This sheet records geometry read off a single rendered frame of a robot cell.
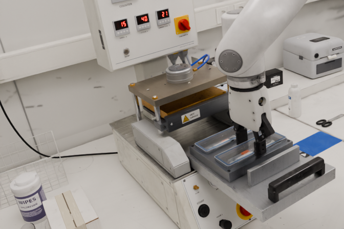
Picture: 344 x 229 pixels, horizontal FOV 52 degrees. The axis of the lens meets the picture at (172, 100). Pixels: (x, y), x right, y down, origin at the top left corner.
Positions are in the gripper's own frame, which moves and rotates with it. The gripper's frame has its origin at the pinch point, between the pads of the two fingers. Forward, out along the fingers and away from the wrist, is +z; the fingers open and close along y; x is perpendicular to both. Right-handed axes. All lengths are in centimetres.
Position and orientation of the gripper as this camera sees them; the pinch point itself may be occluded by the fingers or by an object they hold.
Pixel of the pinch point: (250, 143)
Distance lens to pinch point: 87.4
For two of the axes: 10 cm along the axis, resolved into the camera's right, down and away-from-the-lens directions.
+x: -8.5, 3.1, -4.1
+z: 1.5, 9.1, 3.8
